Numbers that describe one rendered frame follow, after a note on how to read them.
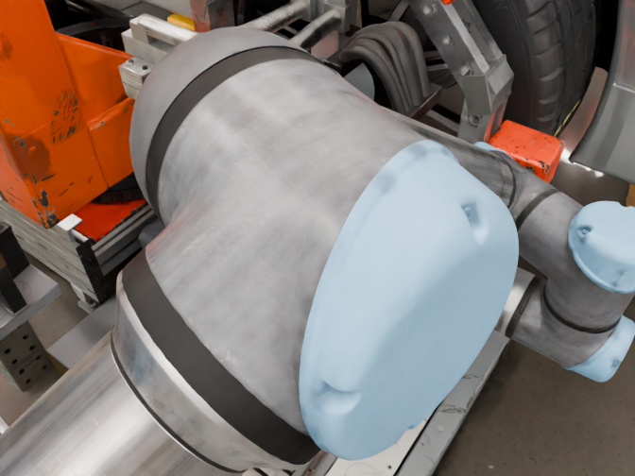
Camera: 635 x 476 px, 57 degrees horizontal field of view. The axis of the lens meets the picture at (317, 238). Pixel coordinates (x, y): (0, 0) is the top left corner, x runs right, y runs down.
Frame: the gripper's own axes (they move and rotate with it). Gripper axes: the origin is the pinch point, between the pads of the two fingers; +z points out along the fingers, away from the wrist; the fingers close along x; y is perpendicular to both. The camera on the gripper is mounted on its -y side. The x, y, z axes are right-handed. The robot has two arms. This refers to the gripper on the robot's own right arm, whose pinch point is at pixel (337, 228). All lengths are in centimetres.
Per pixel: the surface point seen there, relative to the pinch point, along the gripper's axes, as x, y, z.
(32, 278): 16, -38, 63
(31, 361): 22, -75, 77
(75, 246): 0, -49, 75
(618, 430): -52, -83, -51
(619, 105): -42.6, 4.5, -22.2
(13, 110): 6, -4, 64
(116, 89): -17, -12, 66
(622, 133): -42.6, 0.2, -24.3
